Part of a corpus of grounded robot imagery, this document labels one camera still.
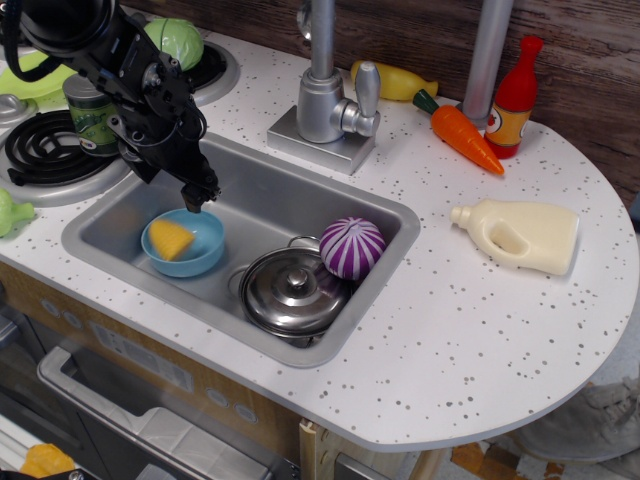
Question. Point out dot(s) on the silver oven door handle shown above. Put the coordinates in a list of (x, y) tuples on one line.
[(137, 436)]

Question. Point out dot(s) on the orange toy carrot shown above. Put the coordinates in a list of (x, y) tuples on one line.
[(456, 130)]

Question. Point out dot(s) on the silver toy faucet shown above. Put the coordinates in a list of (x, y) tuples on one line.
[(325, 127)]

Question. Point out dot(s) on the yellow toy bottle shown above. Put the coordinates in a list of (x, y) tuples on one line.
[(401, 85)]

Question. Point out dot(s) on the grey cloth on floor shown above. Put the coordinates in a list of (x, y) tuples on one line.
[(598, 424)]

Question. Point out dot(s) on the cream toy detergent bottle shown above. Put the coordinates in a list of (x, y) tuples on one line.
[(531, 235)]

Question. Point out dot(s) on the purple striped toy onion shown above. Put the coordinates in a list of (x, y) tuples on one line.
[(350, 247)]

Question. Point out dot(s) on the light blue bowl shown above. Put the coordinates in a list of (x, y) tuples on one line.
[(204, 253)]

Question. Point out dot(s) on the back right stove burner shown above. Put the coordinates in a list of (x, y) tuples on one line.
[(215, 75)]

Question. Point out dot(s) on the light green plate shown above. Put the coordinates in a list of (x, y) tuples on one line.
[(11, 84)]

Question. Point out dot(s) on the green toy can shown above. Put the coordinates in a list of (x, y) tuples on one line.
[(90, 111)]

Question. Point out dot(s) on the light green toy vegetable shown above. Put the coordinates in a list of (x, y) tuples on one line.
[(11, 212)]

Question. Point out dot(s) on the front left stove burner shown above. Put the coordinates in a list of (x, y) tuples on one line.
[(42, 163)]

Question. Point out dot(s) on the yellow object on floor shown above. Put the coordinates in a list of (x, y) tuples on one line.
[(45, 460)]

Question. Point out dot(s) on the stove burner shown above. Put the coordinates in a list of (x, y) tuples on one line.
[(215, 75), (42, 163)]

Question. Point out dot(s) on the green toy cabbage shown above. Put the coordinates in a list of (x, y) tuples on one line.
[(178, 38)]

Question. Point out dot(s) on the red toy ketchup bottle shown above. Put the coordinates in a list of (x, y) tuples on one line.
[(514, 101)]

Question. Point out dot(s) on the grey sink basin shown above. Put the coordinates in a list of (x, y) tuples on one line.
[(264, 203)]

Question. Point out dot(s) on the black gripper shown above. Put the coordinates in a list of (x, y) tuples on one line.
[(162, 132)]

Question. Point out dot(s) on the steel pot with lid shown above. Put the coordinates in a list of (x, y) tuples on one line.
[(289, 292)]

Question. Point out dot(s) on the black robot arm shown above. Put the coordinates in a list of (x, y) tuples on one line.
[(97, 39)]

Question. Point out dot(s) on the grey vertical pole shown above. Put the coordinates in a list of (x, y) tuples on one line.
[(490, 38)]

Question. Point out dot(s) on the yellow toy corn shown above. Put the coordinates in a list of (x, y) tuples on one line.
[(169, 239)]

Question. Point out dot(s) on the grey stove knob left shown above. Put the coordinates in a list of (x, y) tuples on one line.
[(13, 110)]

